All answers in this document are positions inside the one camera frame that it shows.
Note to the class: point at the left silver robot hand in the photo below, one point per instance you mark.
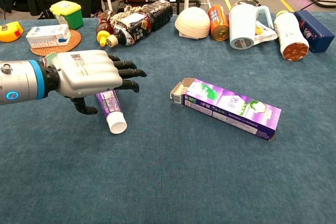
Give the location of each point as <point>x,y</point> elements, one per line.
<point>86,72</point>

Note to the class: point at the navy blue box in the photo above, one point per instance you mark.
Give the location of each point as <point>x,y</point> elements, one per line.
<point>315,31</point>

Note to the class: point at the purple white toothpaste tube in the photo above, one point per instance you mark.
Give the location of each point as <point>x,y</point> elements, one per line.
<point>113,113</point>

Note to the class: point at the blue table cover cloth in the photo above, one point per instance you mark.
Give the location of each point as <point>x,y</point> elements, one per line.
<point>157,169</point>

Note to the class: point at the black plastic bottle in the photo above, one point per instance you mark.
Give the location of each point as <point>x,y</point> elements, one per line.
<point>160,11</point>

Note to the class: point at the light green plastic comb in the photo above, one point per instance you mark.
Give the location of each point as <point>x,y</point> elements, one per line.
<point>50,58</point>

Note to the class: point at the light blue mug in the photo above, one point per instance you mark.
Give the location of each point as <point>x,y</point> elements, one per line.
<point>240,24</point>

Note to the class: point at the white bottle yellow cap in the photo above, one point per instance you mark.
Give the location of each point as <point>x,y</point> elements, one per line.
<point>288,35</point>

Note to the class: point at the cream white bowl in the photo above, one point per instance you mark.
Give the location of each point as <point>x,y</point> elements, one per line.
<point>193,22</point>

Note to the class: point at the dark bottle beige cap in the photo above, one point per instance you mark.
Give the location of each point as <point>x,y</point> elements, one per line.
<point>131,33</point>

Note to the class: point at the white blue carton box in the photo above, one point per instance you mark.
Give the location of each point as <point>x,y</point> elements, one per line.
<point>47,35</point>

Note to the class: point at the purple toothpaste box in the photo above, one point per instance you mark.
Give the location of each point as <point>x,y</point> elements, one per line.
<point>231,106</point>

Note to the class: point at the green container yellow lid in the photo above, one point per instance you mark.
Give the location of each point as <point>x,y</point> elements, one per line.
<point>69,15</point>

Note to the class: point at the yellow tape measure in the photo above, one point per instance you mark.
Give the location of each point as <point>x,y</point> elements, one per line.
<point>9,33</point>

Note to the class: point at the orange drink can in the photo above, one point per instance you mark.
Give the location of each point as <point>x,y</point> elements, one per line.
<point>218,22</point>

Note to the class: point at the red tea bottle yellow cap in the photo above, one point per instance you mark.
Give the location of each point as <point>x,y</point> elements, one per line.
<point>105,24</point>

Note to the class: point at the white snack packet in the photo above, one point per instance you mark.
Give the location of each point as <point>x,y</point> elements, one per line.
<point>265,33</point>

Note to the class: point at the round woven rattan coaster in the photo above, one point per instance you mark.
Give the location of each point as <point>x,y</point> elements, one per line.
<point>52,50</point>

